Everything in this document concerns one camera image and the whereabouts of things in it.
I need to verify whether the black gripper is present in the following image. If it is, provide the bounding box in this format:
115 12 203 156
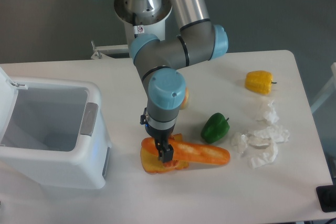
140 114 175 163

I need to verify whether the long orange baguette bread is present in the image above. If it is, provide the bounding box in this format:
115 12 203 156
141 136 231 166

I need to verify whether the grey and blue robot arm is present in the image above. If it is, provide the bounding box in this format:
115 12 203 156
114 0 228 164

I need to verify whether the round braided bread roll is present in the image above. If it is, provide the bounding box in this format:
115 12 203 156
180 88 189 110

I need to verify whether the yellow toast slice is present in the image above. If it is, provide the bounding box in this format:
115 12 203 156
140 137 189 174

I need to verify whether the green bell pepper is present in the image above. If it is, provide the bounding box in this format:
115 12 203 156
201 112 230 144

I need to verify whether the small crumpled white paper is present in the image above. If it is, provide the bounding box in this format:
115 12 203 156
231 132 248 154

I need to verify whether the crumpled white paper lower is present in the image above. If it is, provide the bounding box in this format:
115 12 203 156
248 125 290 169

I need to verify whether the white plastic bin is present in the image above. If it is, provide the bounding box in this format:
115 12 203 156
1 71 111 189

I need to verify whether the crumpled white paper upper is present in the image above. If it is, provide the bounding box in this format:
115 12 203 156
255 99 279 125

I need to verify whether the yellow bell pepper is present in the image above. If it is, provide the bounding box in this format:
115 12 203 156
245 70 277 94

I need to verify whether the black device at edge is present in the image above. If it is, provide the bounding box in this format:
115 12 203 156
316 185 335 212

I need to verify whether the white furniture at right edge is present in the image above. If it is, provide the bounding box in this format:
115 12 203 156
310 62 335 114

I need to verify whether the white metal base frame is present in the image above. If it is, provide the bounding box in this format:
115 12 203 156
91 40 129 59

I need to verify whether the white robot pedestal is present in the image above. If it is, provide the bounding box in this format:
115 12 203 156
114 0 172 46

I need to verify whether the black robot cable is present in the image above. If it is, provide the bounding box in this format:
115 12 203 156
132 13 141 38

